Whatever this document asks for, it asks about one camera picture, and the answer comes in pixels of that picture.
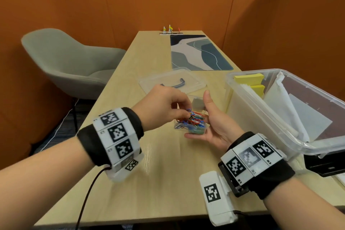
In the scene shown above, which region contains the person's left hand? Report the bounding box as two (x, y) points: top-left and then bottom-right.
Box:
(132, 84), (193, 132)

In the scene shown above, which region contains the person's right hand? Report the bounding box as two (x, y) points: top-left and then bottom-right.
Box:
(184, 89), (245, 154)

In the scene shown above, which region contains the pile of coloured paper clips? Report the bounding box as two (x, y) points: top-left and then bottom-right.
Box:
(174, 108), (207, 131)

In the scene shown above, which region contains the small clear plastic case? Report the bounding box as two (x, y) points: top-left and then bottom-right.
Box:
(174, 93), (210, 135)

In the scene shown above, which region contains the yellow sticky note pad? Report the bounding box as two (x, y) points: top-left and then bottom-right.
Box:
(250, 84), (266, 100)
(234, 73), (265, 86)

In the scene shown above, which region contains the clear plastic storage bin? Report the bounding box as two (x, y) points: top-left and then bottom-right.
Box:
(225, 68), (345, 178)

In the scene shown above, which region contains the person's left forearm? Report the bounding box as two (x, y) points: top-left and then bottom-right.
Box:
(0, 137), (95, 230)

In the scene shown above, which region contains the person's right forearm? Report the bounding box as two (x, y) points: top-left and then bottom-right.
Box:
(263, 177), (345, 230)

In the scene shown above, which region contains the patterned desk mat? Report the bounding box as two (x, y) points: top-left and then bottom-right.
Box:
(170, 35), (234, 71)

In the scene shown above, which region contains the clear plastic lid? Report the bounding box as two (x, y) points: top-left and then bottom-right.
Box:
(138, 67), (207, 96)

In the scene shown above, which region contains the white folded paper divider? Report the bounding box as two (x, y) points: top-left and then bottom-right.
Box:
(263, 71), (311, 143)

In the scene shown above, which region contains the black wristband with marker tags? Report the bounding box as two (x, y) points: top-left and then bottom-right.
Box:
(77, 107), (145, 167)
(217, 131), (296, 200)

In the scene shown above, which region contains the white card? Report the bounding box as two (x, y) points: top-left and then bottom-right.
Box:
(288, 93), (334, 141)

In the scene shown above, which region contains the grey armchair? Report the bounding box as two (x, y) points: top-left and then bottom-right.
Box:
(21, 28), (127, 133)

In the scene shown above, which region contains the white flat strip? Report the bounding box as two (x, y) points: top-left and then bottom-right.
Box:
(335, 172), (345, 188)

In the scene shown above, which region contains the white wrist camera unit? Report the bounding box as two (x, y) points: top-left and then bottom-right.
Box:
(103, 153), (145, 183)
(199, 171), (239, 227)

